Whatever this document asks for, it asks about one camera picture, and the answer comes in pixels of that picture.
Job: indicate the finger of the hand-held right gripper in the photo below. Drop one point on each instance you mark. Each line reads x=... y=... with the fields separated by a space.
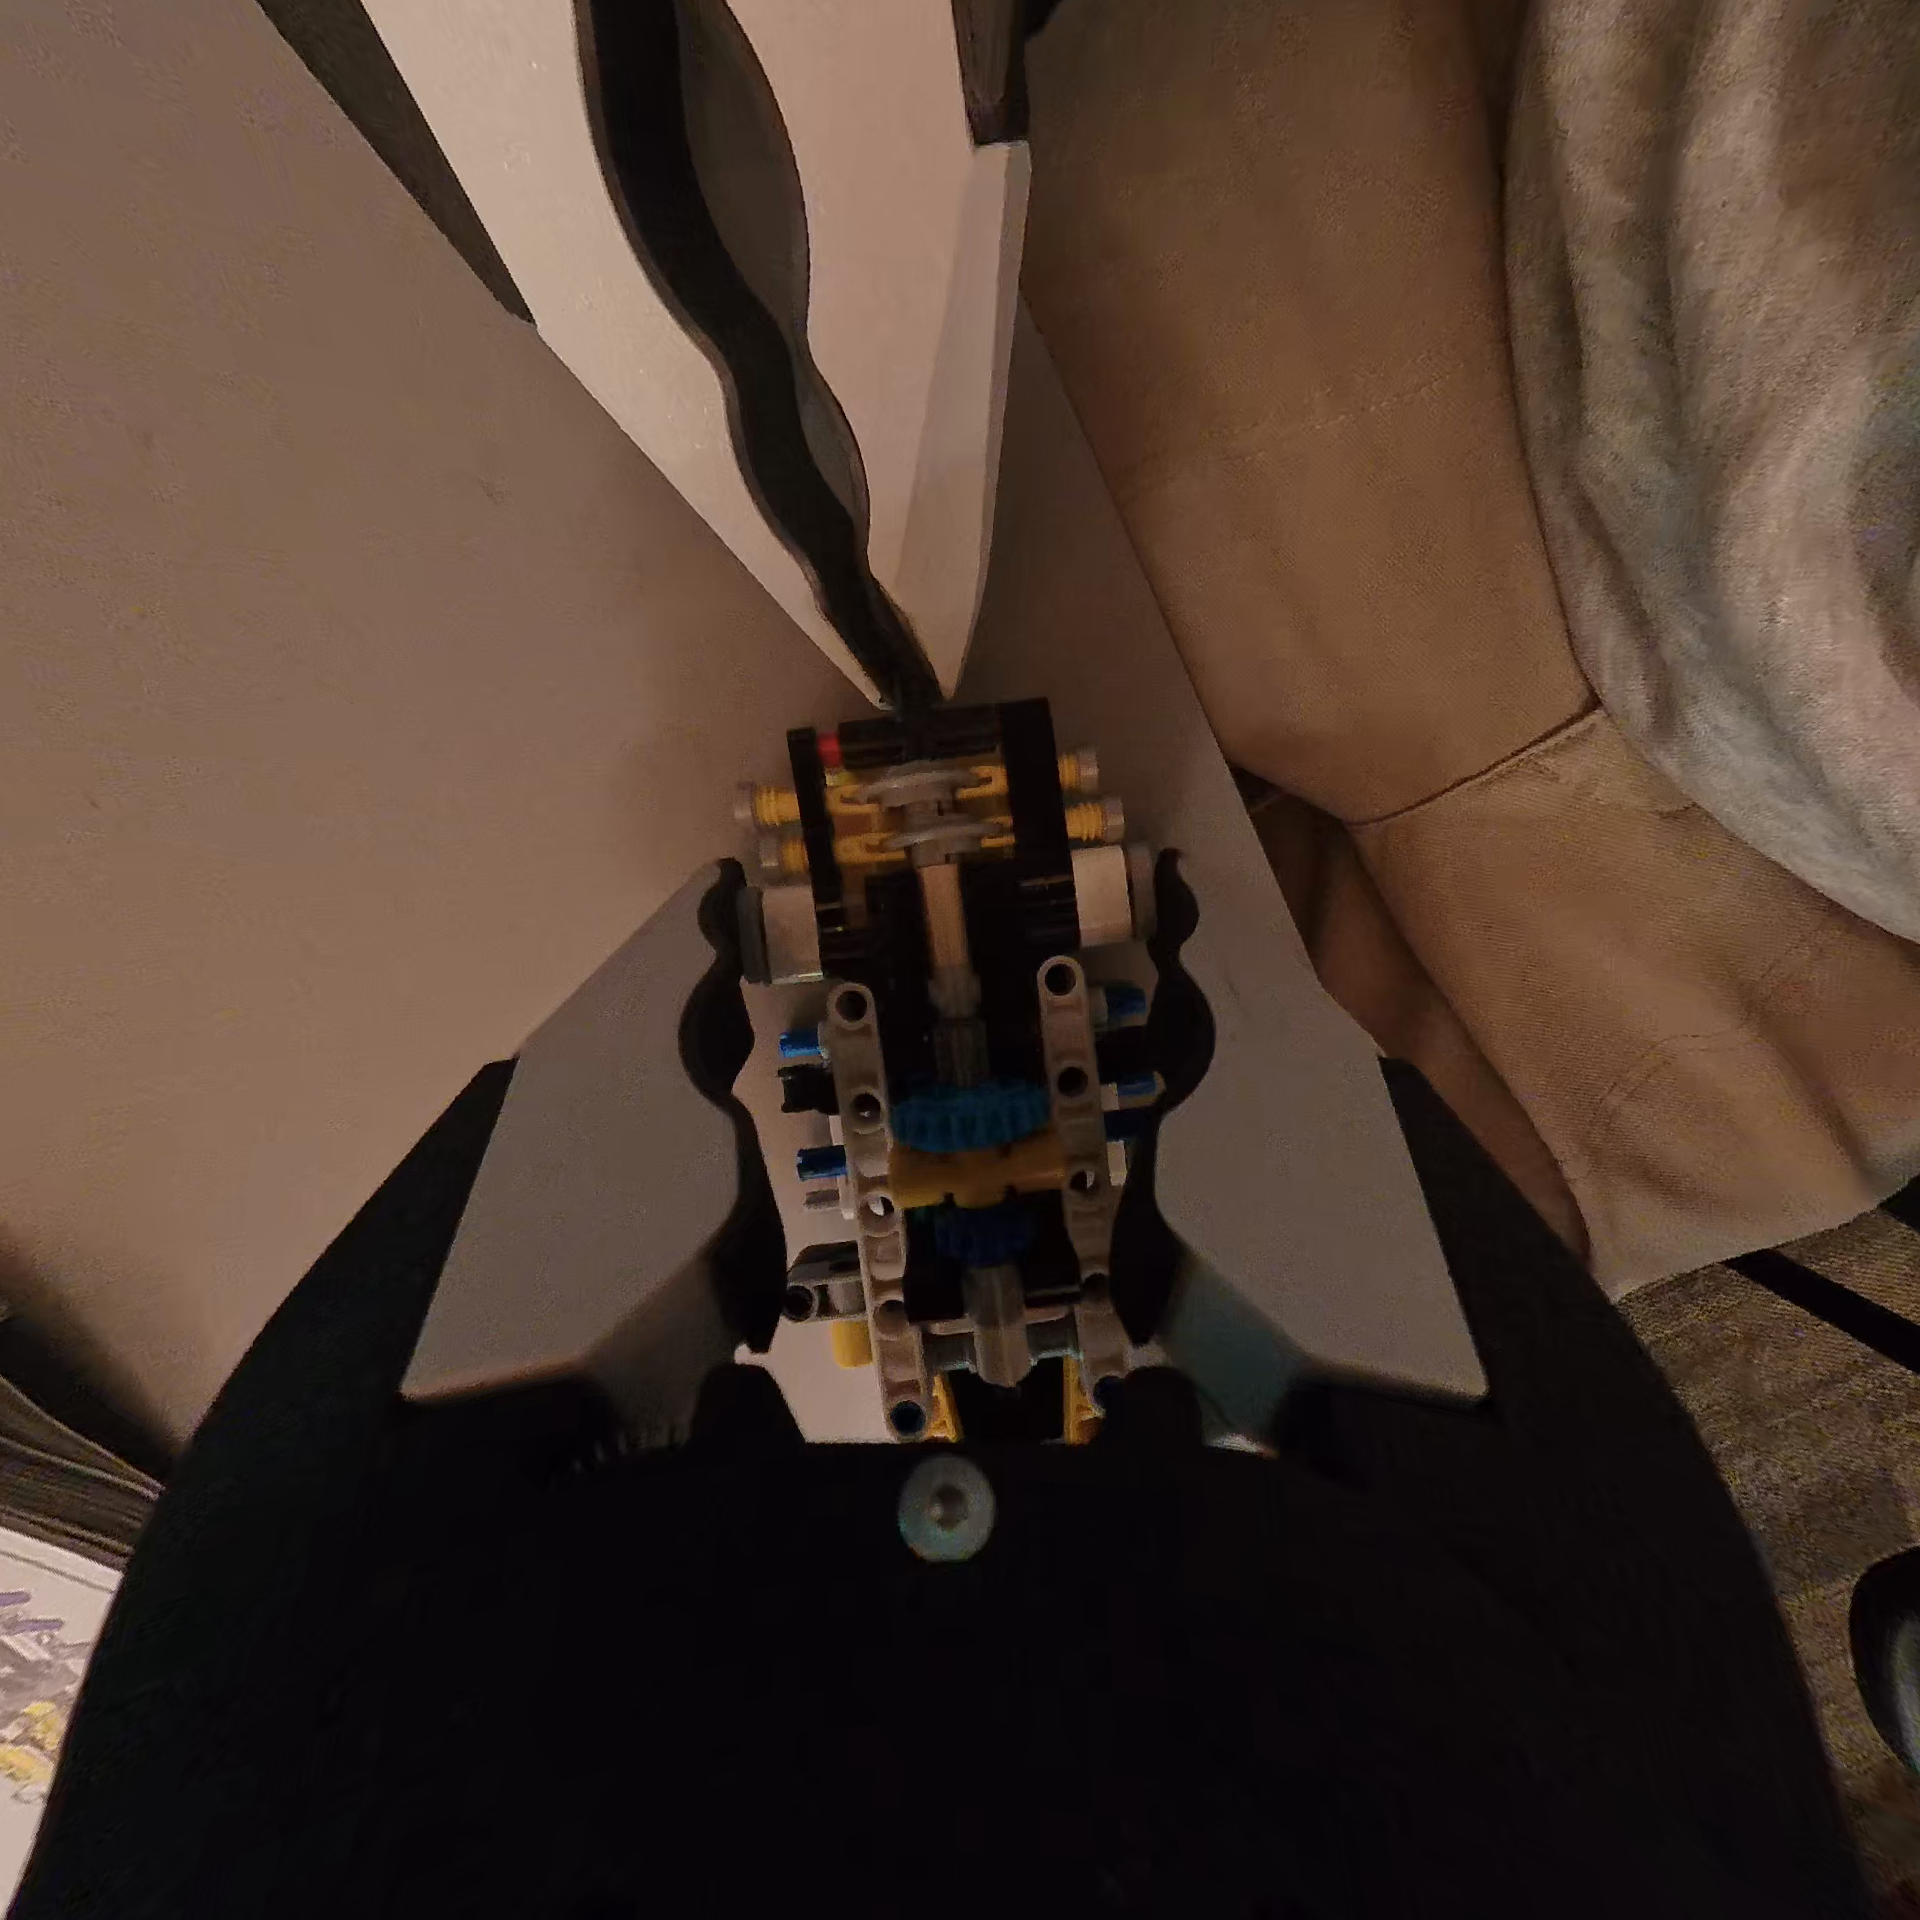
x=931 y=329
x=599 y=301

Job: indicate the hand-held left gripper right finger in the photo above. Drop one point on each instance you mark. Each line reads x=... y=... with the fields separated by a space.
x=1319 y=1230

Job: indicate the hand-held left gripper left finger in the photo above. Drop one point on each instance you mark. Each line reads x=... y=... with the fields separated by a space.
x=587 y=1230

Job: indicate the lego crane model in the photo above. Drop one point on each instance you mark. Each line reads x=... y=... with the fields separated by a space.
x=945 y=901

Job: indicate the lego instruction booklet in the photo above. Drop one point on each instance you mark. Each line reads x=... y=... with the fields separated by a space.
x=38 y=1651

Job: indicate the person's tan trousers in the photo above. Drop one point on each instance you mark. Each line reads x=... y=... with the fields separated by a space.
x=1349 y=525

